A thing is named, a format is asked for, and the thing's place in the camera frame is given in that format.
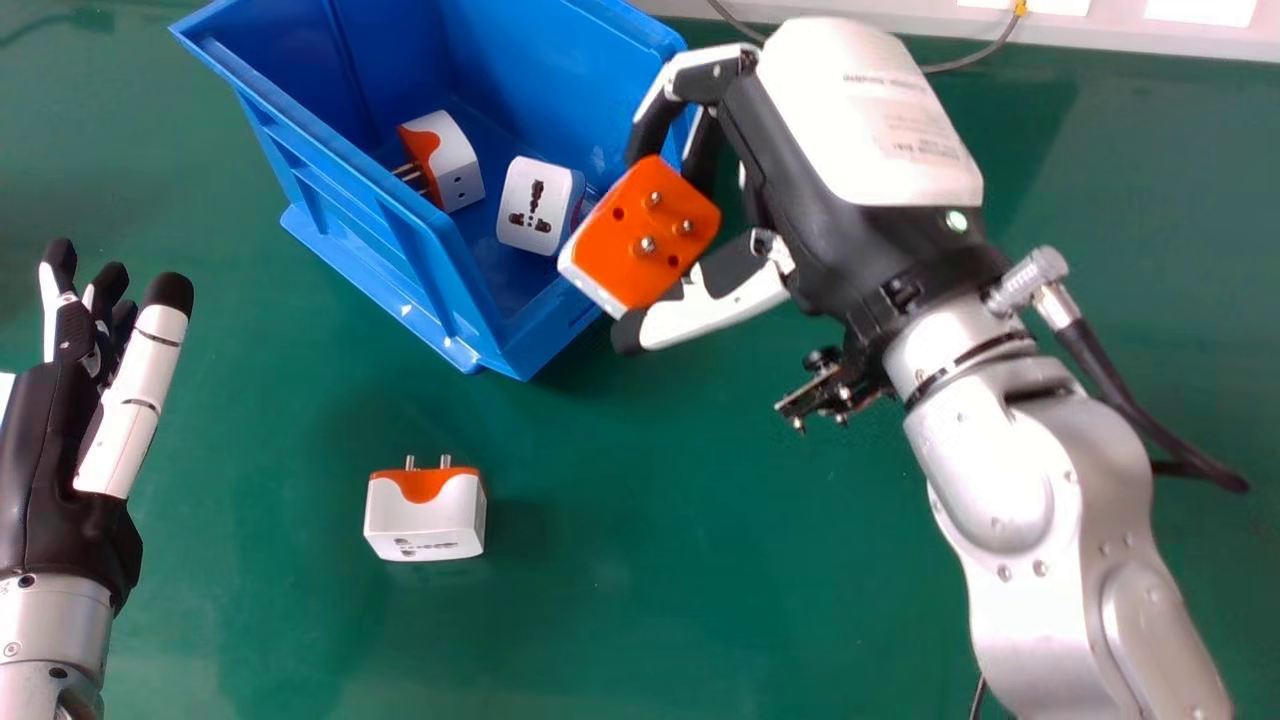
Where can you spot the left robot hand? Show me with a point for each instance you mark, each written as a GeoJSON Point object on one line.
{"type": "Point", "coordinates": [90, 400]}

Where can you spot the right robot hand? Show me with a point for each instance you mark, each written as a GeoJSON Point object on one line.
{"type": "Point", "coordinates": [850, 150]}

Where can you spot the white-and-orange plug adapter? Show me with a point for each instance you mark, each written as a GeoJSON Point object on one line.
{"type": "Point", "coordinates": [640, 235]}
{"type": "Point", "coordinates": [540, 205]}
{"type": "Point", "coordinates": [442, 158]}
{"type": "Point", "coordinates": [425, 515]}

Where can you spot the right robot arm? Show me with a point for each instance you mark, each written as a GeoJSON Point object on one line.
{"type": "Point", "coordinates": [1050, 520]}

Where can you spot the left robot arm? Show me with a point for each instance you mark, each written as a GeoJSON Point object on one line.
{"type": "Point", "coordinates": [45, 645]}

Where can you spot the blue plastic bin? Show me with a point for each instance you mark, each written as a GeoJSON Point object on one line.
{"type": "Point", "coordinates": [440, 130]}

